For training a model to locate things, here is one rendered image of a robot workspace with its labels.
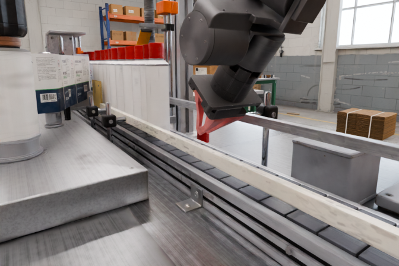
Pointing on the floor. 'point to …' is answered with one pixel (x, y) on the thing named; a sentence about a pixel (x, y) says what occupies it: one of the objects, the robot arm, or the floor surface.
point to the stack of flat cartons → (366, 123)
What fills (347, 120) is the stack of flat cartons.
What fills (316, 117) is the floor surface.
